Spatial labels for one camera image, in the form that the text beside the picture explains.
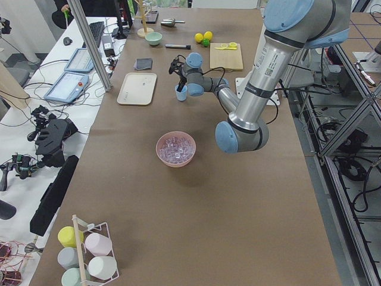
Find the light blue plastic cup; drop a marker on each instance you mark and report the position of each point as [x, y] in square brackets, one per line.
[182, 94]

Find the pink bowl of ice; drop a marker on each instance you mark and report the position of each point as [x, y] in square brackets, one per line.
[176, 148]

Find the grey folded cloth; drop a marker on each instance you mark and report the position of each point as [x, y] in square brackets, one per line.
[143, 64]

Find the yellow lemon upper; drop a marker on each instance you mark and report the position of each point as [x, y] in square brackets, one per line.
[208, 35]

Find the grey cup in rack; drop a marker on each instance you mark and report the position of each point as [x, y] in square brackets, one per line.
[68, 258]

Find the wooden cutting board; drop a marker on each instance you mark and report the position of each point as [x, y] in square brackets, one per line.
[228, 59]

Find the yellow lemon lower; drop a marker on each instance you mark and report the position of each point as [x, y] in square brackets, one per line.
[198, 37]

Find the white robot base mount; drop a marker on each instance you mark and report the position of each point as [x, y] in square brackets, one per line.
[240, 83]

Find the white wire cup rack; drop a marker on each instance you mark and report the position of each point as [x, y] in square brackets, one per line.
[82, 229]

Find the white cup in rack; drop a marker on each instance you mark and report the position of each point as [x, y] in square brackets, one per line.
[102, 267]

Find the yellow lemon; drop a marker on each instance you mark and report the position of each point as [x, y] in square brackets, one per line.
[198, 37]
[208, 35]

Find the wooden glass rack stand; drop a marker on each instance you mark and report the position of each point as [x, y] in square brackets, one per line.
[144, 10]

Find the aluminium frame post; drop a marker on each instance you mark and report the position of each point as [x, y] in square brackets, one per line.
[82, 23]

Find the black keyboard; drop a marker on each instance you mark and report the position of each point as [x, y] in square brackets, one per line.
[97, 29]

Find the cream rabbit tray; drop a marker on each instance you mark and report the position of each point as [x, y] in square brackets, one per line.
[137, 89]

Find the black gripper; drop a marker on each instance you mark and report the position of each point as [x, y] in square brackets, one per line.
[182, 78]

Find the blue teach pendant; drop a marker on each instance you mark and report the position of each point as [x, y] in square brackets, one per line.
[68, 87]
[80, 62]

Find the green cup in rack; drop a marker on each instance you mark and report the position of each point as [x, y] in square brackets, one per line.
[71, 277]

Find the steel muddler black tip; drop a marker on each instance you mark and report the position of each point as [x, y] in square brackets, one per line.
[176, 46]

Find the yellow cup in rack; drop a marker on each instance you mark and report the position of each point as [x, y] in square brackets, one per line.
[66, 236]

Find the steel ice scoop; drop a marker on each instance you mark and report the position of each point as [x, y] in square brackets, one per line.
[171, 22]

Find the pink cup in rack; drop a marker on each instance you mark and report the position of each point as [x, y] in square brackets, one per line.
[98, 245]

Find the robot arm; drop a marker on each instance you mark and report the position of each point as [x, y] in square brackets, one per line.
[290, 26]

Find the blue teach pendant far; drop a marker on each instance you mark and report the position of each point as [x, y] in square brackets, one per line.
[80, 62]

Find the yellow plastic knife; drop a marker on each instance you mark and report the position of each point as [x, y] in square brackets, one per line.
[226, 48]

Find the blue teach pendant near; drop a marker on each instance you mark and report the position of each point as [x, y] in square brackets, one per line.
[68, 87]

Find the mint green bowl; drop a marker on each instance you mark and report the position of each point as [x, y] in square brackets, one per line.
[153, 38]

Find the green lime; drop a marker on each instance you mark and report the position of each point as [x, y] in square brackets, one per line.
[205, 43]

